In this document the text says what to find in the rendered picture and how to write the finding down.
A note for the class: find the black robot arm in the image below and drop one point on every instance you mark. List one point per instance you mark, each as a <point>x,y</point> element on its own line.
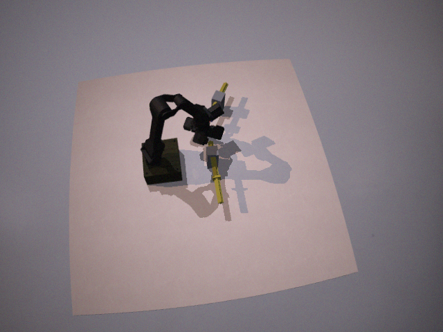
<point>160,110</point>

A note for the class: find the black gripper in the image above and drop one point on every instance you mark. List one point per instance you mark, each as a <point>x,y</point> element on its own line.
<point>215,132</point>

